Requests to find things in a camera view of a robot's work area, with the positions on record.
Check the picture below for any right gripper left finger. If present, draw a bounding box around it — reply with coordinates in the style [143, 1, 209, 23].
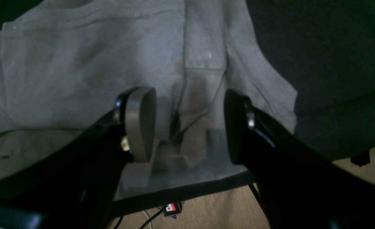
[0, 87, 156, 229]

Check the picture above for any small red white label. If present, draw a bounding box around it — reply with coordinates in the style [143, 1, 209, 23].
[163, 201, 183, 220]

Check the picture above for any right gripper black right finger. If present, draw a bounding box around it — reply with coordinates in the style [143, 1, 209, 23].
[224, 89, 375, 229]

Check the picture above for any black table cloth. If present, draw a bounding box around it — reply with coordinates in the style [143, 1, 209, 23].
[0, 0, 375, 220]

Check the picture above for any grey T-shirt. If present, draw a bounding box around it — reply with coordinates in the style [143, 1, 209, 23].
[0, 0, 297, 200]

